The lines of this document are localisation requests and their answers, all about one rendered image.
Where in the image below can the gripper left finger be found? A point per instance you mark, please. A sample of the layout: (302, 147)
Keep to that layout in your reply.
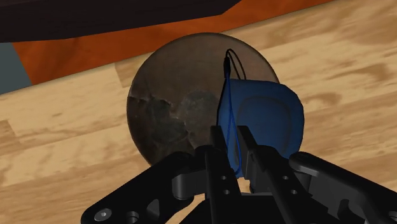
(217, 173)

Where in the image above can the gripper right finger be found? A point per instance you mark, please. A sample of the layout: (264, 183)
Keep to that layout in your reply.
(273, 173)

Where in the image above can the brown round bowl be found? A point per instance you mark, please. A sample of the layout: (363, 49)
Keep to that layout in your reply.
(180, 93)

